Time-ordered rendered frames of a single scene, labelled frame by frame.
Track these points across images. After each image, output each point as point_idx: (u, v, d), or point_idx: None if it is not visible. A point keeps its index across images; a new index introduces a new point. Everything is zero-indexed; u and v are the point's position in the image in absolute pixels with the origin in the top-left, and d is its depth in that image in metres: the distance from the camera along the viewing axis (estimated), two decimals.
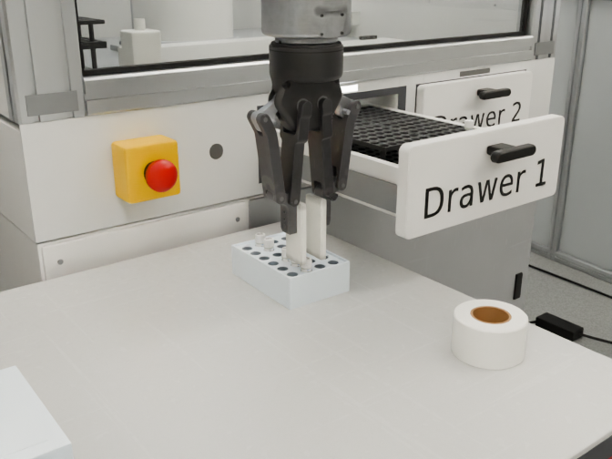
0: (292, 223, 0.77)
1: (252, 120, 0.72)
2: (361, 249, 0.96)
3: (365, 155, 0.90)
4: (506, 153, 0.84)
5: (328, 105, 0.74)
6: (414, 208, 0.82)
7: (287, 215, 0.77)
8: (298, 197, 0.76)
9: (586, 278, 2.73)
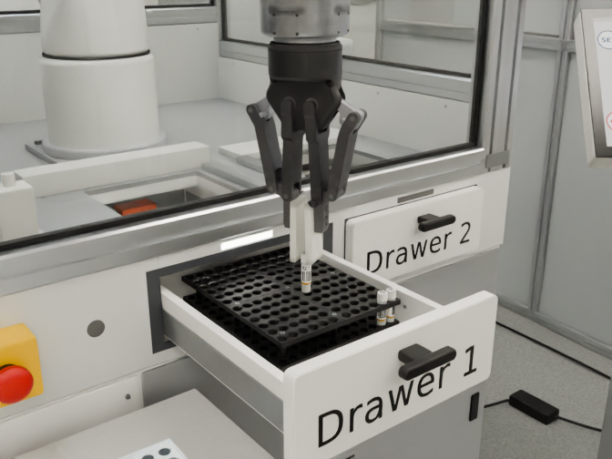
0: (288, 218, 0.79)
1: (253, 109, 0.78)
2: (260, 448, 0.83)
3: (257, 354, 0.76)
4: (417, 368, 0.71)
5: (309, 107, 0.73)
6: (304, 439, 0.69)
7: (283, 208, 0.79)
8: (289, 192, 0.78)
9: (566, 342, 2.60)
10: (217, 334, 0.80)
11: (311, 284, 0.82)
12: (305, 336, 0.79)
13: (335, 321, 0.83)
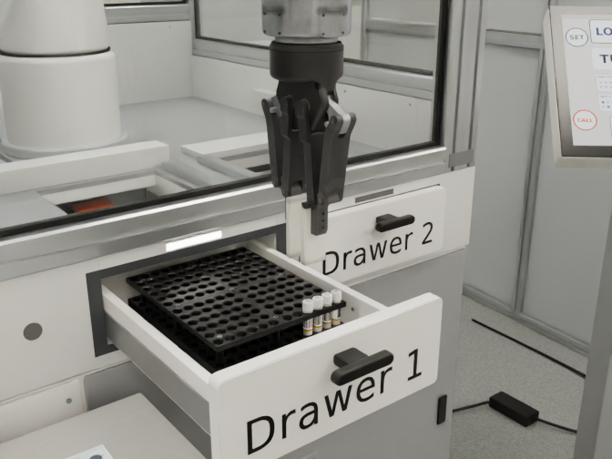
0: (288, 213, 0.80)
1: (271, 104, 0.80)
2: (199, 454, 0.81)
3: (190, 358, 0.74)
4: (351, 372, 0.69)
5: (300, 107, 0.73)
6: (231, 446, 0.67)
7: (285, 203, 0.81)
8: (286, 188, 0.79)
9: (550, 344, 2.58)
10: (153, 338, 0.78)
11: (321, 328, 0.85)
12: (242, 340, 0.77)
13: (276, 324, 0.81)
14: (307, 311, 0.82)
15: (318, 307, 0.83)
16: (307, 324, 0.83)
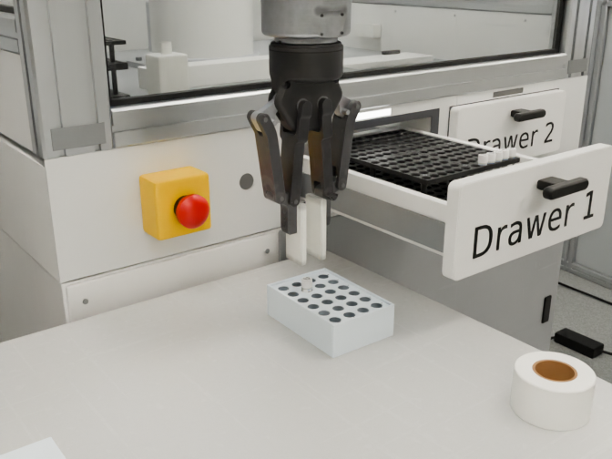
0: (292, 223, 0.77)
1: (252, 120, 0.72)
2: (400, 285, 0.92)
3: (407, 188, 0.85)
4: (560, 188, 0.80)
5: (328, 105, 0.74)
6: (463, 248, 0.78)
7: (287, 215, 0.77)
8: (298, 197, 0.76)
9: (604, 290, 2.69)
10: (363, 178, 0.89)
11: None
12: (445, 178, 0.88)
13: (466, 171, 0.92)
14: (491, 162, 0.93)
15: (499, 159, 0.94)
16: None
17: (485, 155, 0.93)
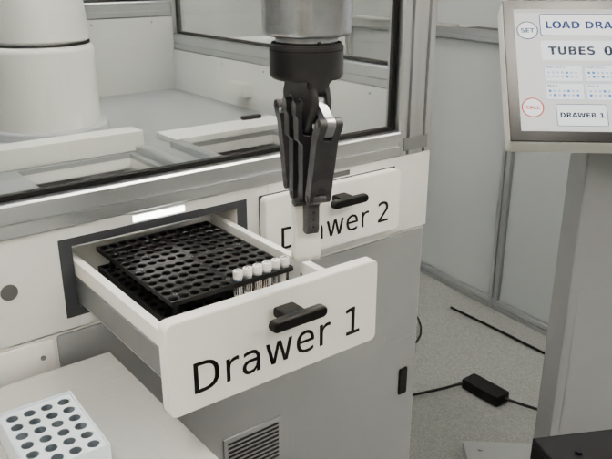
0: (316, 220, 0.78)
1: (330, 128, 0.70)
2: (158, 402, 0.89)
3: (147, 312, 0.83)
4: (286, 321, 0.77)
5: None
6: (179, 385, 0.76)
7: (318, 213, 0.77)
8: None
9: (525, 330, 2.66)
10: (116, 296, 0.87)
11: None
12: (195, 297, 0.86)
13: (228, 285, 0.90)
14: (257, 274, 0.91)
15: (267, 270, 0.92)
16: (257, 286, 0.92)
17: (249, 268, 0.90)
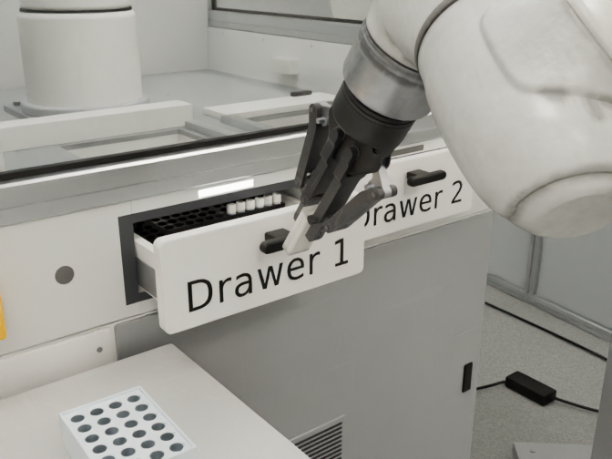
0: (321, 229, 0.78)
1: (383, 198, 0.68)
2: (237, 399, 0.78)
3: (144, 239, 0.86)
4: (276, 243, 0.81)
5: None
6: (174, 302, 0.79)
7: None
8: (333, 209, 0.77)
9: (565, 326, 2.55)
10: None
11: None
12: (190, 227, 0.89)
13: (221, 219, 0.93)
14: (249, 209, 0.95)
15: (260, 206, 0.95)
16: None
17: (242, 202, 0.94)
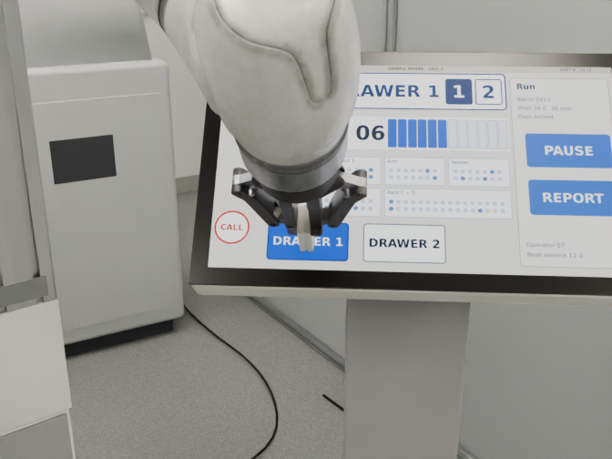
0: None
1: (366, 187, 0.67)
2: None
3: None
4: None
5: None
6: None
7: None
8: None
9: None
10: None
11: None
12: None
13: None
14: None
15: None
16: None
17: None
